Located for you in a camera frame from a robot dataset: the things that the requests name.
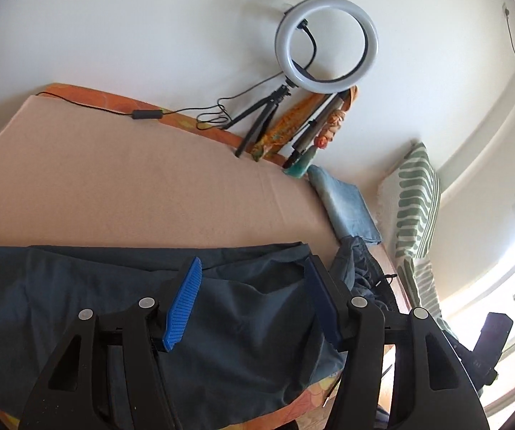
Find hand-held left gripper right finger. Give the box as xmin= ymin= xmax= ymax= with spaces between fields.
xmin=304 ymin=254 xmax=491 ymax=430

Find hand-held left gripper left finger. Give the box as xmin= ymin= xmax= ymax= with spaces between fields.
xmin=18 ymin=257 xmax=204 ymax=430

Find dark blue pants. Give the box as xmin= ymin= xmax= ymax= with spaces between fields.
xmin=0 ymin=242 xmax=348 ymax=418

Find green striped white pillow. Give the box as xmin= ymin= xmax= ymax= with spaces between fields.
xmin=376 ymin=142 xmax=442 ymax=261
xmin=396 ymin=257 xmax=459 ymax=338

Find folded light blue jeans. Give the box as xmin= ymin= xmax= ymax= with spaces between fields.
xmin=307 ymin=165 xmax=382 ymax=245

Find beige blanket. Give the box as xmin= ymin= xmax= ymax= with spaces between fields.
xmin=0 ymin=94 xmax=343 ymax=254

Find pink and orange cloth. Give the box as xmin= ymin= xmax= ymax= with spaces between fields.
xmin=313 ymin=107 xmax=348 ymax=151

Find orange patterned cloth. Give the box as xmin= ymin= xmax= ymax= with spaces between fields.
xmin=251 ymin=85 xmax=359 ymax=163

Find black tripod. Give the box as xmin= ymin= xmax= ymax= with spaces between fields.
xmin=235 ymin=81 xmax=297 ymax=158

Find orange patterned mattress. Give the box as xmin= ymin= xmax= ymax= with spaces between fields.
xmin=42 ymin=83 xmax=286 ymax=167

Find dark grey drawstring shorts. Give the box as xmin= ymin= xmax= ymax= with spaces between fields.
xmin=331 ymin=235 xmax=402 ymax=315

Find white window frame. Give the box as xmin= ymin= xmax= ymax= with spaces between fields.
xmin=441 ymin=251 xmax=515 ymax=417

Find black cable with remote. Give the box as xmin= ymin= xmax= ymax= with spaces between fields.
xmin=35 ymin=74 xmax=286 ymax=132

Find white ring light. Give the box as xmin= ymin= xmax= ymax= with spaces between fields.
xmin=275 ymin=0 xmax=380 ymax=95

